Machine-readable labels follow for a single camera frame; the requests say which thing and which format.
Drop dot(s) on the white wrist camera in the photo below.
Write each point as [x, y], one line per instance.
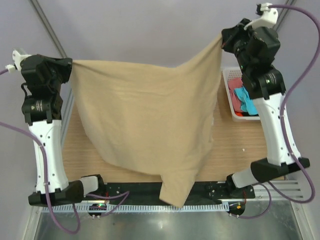
[18, 55]
[268, 17]

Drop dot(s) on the aluminium corner post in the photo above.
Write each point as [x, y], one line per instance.
[48, 27]
[283, 14]

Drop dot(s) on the white slotted cable duct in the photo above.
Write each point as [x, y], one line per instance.
[90, 207]

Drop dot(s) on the left aluminium corner post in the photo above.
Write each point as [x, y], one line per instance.
[48, 27]

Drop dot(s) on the beige t shirt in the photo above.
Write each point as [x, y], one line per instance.
[151, 119]

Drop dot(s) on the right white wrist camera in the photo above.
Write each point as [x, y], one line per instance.
[268, 17]

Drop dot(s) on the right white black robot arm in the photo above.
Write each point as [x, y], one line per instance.
[255, 49]

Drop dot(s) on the pink t shirt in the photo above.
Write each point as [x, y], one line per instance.
[236, 102]

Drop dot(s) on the right aluminium corner post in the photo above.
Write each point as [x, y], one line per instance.
[283, 14]

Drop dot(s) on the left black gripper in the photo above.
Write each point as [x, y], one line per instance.
[65, 69]

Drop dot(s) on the white plastic laundry basket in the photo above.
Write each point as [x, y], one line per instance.
[228, 74]

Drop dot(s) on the turquoise t shirt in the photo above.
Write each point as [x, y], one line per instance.
[247, 103]

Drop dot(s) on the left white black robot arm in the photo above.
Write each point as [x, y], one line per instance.
[42, 112]

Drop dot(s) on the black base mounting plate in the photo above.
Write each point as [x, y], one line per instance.
[154, 200]

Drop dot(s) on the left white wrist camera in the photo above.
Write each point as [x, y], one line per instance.
[18, 55]

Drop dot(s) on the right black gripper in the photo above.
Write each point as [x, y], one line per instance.
[229, 40]

